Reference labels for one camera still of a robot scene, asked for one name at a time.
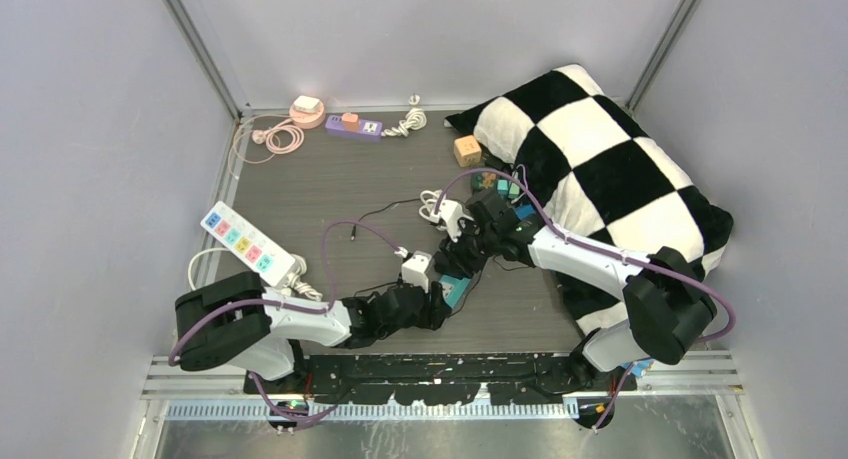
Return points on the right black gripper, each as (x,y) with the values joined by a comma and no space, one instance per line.
(457,250)

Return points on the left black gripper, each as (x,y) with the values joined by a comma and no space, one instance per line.
(433,308)

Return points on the teal usb power strip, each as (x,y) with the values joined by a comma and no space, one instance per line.
(453,289)

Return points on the black power adapter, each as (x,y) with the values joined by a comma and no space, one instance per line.
(459,263)

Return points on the blue cube socket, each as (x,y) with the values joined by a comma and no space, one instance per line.
(524,211)

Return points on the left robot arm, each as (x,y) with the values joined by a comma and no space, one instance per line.
(239,321)

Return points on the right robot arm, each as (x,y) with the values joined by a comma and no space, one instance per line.
(666,309)

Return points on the dark green cube socket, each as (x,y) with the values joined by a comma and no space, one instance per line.
(483,180)

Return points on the orange cube socket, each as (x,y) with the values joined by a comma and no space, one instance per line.
(467,151)

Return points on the orange small plug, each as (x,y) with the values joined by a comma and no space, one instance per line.
(350,121)

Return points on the pink round socket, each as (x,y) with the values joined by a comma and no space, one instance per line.
(307,120)

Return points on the small teal adapters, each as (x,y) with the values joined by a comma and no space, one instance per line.
(508,190)

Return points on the checkered black white pillow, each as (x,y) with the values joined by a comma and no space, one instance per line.
(595,171)

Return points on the purple power strip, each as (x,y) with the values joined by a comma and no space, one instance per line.
(369,130)

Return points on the white colourful power strip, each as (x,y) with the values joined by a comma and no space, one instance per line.
(253,248)

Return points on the white charger block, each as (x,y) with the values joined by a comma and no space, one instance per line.
(306,104)

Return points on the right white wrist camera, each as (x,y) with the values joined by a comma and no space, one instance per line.
(447,217)

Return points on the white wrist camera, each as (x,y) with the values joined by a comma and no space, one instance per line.
(415,270)
(447,217)

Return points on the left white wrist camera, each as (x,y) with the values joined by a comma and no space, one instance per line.
(415,270)

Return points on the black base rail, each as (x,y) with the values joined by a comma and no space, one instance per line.
(442,379)

